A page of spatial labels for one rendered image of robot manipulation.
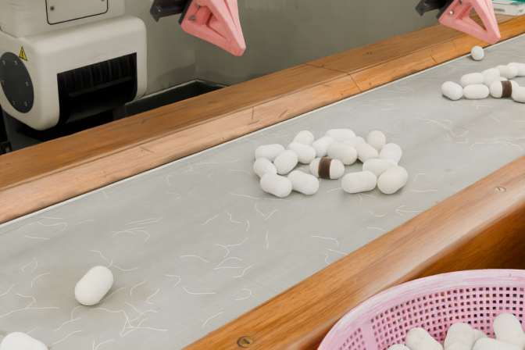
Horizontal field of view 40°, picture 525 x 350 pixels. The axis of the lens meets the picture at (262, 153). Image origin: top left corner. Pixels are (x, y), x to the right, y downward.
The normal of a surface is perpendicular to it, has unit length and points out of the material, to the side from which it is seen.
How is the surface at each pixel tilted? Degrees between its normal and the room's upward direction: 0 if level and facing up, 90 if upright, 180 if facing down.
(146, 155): 45
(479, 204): 0
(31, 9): 98
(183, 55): 89
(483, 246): 90
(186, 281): 0
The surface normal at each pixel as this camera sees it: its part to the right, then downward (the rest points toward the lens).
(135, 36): 0.74, 0.34
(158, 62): 0.74, 0.14
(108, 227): -0.05, -0.93
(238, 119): 0.45, -0.48
